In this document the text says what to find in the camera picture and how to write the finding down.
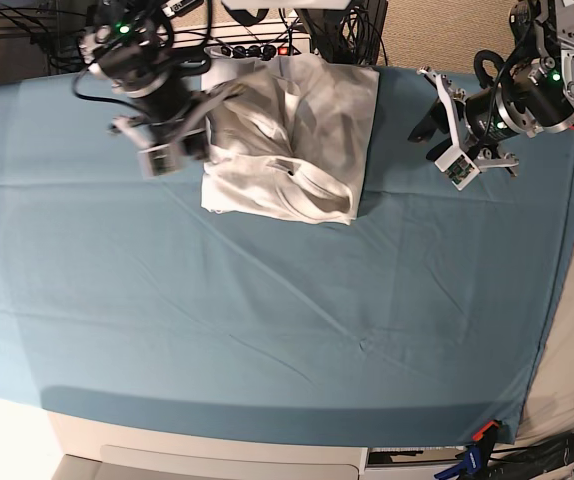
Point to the white T-shirt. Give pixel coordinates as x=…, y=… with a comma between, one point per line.
x=291, y=143

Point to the blue clamp bottom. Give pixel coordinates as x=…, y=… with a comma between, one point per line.
x=472, y=462

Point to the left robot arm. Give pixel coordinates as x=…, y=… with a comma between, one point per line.
x=527, y=93

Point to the teal table cloth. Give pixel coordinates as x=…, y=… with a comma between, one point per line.
x=123, y=301

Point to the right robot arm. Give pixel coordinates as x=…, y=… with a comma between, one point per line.
x=131, y=60

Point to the orange black clamp bottom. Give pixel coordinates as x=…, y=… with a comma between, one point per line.
x=488, y=433

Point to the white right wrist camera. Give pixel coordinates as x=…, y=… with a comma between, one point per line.
x=159, y=160

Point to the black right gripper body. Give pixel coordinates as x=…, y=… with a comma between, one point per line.
x=169, y=113

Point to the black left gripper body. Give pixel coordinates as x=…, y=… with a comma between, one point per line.
x=478, y=123

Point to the black power strip red switch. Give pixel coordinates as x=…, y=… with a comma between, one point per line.
x=255, y=52

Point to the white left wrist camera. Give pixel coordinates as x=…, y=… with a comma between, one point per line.
x=458, y=167

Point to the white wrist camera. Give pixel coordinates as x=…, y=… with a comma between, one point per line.
x=159, y=160
x=458, y=167

